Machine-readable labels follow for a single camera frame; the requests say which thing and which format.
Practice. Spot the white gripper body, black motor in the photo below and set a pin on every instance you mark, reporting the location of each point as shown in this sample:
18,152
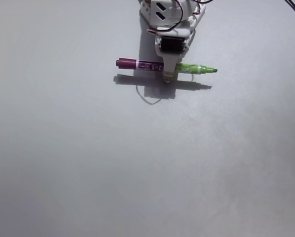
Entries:
171,45

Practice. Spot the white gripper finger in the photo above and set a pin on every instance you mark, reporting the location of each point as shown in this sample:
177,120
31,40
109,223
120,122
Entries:
171,63

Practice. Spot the green marker with purple cap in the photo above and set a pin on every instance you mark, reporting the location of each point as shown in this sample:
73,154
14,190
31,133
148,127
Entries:
127,63

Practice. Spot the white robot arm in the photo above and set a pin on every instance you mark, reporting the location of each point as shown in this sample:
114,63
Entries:
172,10

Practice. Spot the tan rubber band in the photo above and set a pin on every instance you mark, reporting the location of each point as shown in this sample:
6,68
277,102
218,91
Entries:
169,76

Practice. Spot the white perforated base plate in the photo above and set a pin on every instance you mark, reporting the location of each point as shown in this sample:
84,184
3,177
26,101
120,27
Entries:
199,17

